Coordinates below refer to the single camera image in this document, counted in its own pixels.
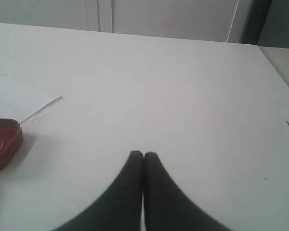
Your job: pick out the white cabinet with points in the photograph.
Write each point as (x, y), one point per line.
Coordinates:
(212, 20)

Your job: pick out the red ink pad tin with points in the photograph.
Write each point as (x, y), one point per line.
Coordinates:
(11, 139)

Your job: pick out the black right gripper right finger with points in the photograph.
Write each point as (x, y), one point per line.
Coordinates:
(166, 207)

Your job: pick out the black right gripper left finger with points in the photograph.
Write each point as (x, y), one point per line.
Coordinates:
(119, 207)

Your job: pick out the white paper sheet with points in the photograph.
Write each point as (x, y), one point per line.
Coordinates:
(19, 101)

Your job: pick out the dark vertical post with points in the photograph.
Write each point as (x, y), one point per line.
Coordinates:
(256, 17)

